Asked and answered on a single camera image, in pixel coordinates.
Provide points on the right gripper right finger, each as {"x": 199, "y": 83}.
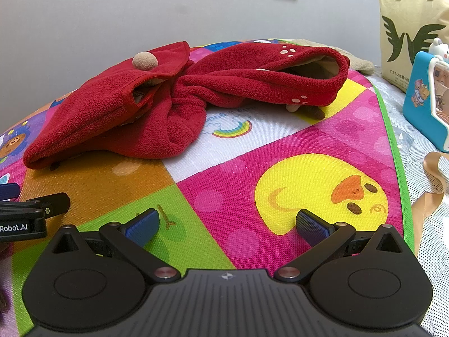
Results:
{"x": 327, "y": 241}

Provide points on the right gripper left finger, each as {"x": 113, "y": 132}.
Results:
{"x": 126, "y": 242}

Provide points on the red fleece hooded jacket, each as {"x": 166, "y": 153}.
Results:
{"x": 154, "y": 108}

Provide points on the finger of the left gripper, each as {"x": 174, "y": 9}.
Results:
{"x": 9, "y": 191}
{"x": 52, "y": 205}

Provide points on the cream tote bag green bird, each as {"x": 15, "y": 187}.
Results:
{"x": 408, "y": 27}

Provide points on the blue toy box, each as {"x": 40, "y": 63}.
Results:
{"x": 426, "y": 103}

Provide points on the colourful cartoon play mat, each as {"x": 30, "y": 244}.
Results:
{"x": 227, "y": 210}

